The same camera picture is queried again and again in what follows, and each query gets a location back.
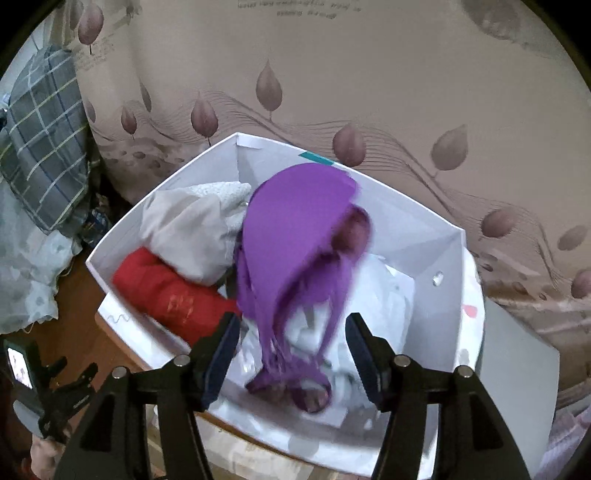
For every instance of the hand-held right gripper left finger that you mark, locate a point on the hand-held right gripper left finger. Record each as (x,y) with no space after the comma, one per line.
(221,364)

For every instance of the white dotted cloth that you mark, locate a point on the white dotted cloth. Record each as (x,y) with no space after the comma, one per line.
(472,314)

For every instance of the red underwear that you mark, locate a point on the red underwear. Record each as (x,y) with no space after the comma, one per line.
(152,286)

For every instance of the white cardboard storage box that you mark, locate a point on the white cardboard storage box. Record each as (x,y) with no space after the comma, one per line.
(406,240)

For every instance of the grey plaid cloth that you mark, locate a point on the grey plaid cloth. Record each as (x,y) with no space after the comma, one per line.
(41,138)

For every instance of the white floral cloth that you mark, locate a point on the white floral cloth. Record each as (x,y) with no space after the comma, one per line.
(27,277)

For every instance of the person's left hand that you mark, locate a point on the person's left hand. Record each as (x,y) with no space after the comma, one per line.
(44,459)

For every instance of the dark plastic bag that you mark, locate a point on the dark plastic bag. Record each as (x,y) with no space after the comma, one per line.
(96,224)

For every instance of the purple underwear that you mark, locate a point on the purple underwear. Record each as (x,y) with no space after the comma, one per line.
(291,230)

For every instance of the white textured underwear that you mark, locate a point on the white textured underwear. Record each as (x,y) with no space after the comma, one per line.
(221,194)

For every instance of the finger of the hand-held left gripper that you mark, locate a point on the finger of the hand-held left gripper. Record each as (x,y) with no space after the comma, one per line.
(54,368)
(78,378)

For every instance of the grey panel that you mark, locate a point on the grey panel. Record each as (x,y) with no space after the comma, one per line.
(517,392)

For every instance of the pale pink cloth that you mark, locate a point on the pale pink cloth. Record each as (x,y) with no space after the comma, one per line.
(565,443)

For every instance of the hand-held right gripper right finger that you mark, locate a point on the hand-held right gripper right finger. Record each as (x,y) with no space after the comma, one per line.
(363,364)

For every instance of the leaf print bedsheet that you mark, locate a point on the leaf print bedsheet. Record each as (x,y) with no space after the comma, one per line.
(369,69)

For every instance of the beige underwear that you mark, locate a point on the beige underwear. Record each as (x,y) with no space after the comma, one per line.
(184,235)

